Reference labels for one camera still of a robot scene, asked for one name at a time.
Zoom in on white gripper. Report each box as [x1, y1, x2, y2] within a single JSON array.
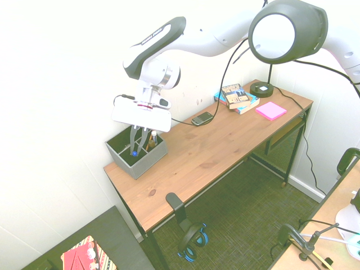
[[111, 100, 172, 155]]

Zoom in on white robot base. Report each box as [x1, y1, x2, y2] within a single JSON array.
[[335, 188, 360, 235]]

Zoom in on grey fabric pen holder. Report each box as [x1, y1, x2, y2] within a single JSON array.
[[105, 129, 169, 181]]

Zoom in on orange pencil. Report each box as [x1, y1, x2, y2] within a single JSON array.
[[144, 130, 155, 150]]

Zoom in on black keypad mobile phone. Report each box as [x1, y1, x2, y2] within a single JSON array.
[[191, 111, 215, 127]]

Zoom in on black headphone hook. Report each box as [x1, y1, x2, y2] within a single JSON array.
[[165, 192, 195, 235]]

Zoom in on black low cabinet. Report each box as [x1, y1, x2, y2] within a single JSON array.
[[20, 205, 156, 270]]

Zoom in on brown cover paperback book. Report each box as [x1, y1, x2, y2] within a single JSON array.
[[220, 83, 253, 110]]

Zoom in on black and blue headphones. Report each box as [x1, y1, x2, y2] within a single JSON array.
[[177, 223, 209, 263]]

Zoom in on blue cover book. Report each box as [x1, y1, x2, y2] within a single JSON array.
[[213, 91, 261, 115]]

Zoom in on red patterned box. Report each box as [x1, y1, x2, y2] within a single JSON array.
[[60, 235, 118, 270]]

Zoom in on pink sticky note pad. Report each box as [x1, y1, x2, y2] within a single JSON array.
[[255, 101, 288, 122]]

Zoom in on wooden desk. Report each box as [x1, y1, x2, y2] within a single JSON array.
[[103, 98, 314, 270]]

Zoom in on black table clamp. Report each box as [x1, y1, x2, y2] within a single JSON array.
[[277, 223, 311, 263]]

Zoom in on black desk lamp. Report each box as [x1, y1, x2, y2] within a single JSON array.
[[247, 0, 329, 98]]

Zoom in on yellow flat strip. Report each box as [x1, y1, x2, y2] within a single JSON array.
[[289, 238, 333, 269]]

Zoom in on white and grey wrist camera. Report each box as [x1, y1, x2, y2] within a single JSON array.
[[153, 95, 172, 111]]

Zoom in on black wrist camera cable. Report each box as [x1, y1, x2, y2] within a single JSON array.
[[113, 38, 251, 127]]

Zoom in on black lamp power cable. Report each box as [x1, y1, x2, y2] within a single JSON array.
[[272, 85, 327, 196]]

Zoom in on black cable on floor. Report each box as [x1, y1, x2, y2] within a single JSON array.
[[269, 243, 282, 261]]

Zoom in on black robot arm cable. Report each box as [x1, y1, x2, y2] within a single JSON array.
[[292, 59, 360, 100]]

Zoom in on black gooseneck mount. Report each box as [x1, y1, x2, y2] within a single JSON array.
[[298, 218, 340, 254]]

